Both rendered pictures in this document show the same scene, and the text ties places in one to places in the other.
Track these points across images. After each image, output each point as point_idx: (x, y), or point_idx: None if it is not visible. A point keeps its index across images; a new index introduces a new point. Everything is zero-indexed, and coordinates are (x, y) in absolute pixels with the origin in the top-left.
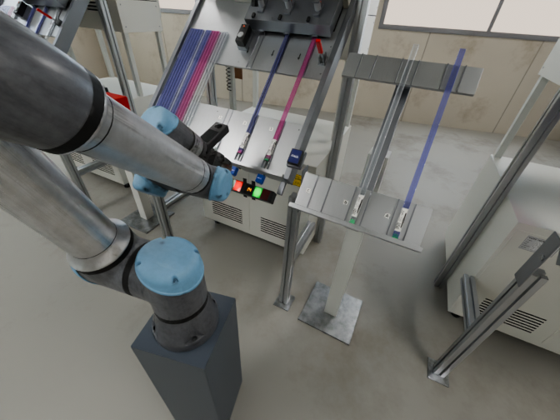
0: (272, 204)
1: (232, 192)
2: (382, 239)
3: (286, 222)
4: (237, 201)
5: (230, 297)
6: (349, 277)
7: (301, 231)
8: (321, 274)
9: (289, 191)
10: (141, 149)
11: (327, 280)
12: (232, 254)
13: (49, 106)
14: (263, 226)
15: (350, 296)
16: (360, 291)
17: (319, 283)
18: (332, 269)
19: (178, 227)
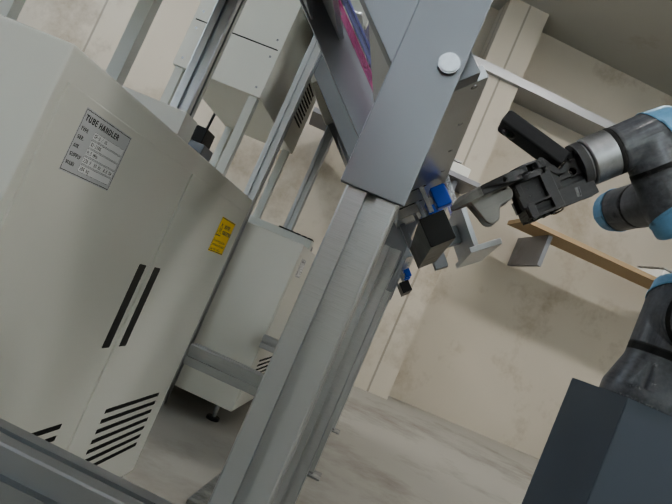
0: (156, 335)
1: (76, 346)
2: (475, 260)
3: (152, 383)
4: (67, 386)
5: (575, 379)
6: (160, 461)
7: (235, 364)
8: (160, 489)
9: (202, 273)
10: None
11: (176, 488)
12: None
13: None
14: (95, 444)
15: (215, 477)
16: (194, 465)
17: (194, 498)
18: (141, 471)
19: None
